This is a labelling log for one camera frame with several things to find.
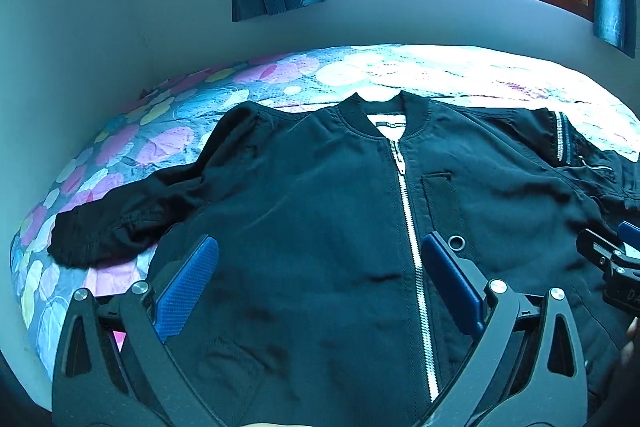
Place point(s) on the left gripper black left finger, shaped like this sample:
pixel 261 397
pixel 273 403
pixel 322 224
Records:
pixel 113 367

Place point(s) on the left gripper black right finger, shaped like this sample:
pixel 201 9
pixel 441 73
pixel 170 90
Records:
pixel 525 366

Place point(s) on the black bomber jacket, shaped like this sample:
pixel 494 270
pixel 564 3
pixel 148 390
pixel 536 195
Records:
pixel 320 312

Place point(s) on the person's right hand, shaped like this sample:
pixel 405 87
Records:
pixel 632 344

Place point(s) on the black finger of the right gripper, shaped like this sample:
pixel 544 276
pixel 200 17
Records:
pixel 599 251
pixel 629 234

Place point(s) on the floral quilted bedspread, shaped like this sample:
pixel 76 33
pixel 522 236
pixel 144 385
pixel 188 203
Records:
pixel 170 126

